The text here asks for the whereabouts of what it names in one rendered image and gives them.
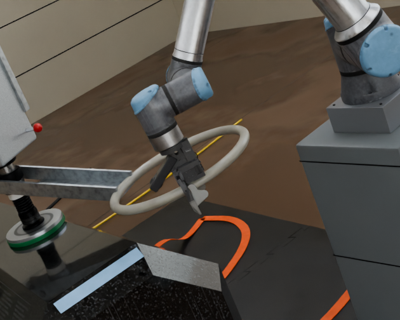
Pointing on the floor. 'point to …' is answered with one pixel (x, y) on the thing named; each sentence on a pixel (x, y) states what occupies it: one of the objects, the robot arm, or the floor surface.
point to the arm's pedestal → (367, 213)
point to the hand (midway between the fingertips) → (195, 208)
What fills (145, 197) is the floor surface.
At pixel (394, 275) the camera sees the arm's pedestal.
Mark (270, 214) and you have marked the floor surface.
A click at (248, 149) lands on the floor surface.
